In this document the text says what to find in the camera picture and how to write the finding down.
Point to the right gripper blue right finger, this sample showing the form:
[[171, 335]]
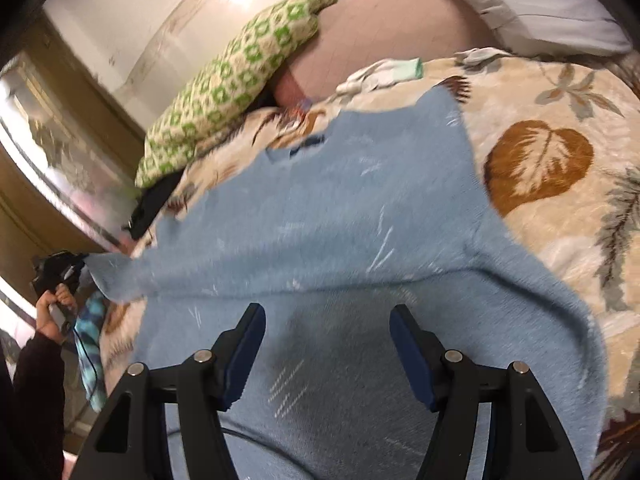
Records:
[[419, 354]]

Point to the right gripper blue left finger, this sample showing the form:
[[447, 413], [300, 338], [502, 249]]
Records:
[[235, 353]]

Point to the light blue knit sweater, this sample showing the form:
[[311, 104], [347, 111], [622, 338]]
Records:
[[387, 209]]

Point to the person's left hand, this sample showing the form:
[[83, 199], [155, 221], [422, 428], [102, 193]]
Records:
[[46, 321]]

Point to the striped blue sock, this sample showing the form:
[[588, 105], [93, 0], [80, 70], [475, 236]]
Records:
[[88, 328]]

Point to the black cloth on bed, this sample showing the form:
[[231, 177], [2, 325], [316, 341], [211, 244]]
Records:
[[149, 204]]

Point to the leaf pattern beige blanket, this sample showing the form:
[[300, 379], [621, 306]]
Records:
[[556, 147]]

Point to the small foil packet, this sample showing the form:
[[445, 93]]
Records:
[[302, 108]]

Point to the green checkered pillow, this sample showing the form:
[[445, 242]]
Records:
[[225, 86]]

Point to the grey crumpled cloth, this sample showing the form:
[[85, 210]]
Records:
[[479, 56]]

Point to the pink quilted pillow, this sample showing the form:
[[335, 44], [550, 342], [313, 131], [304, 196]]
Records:
[[356, 33]]

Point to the grey pillow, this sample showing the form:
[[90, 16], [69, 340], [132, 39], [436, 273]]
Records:
[[554, 27]]

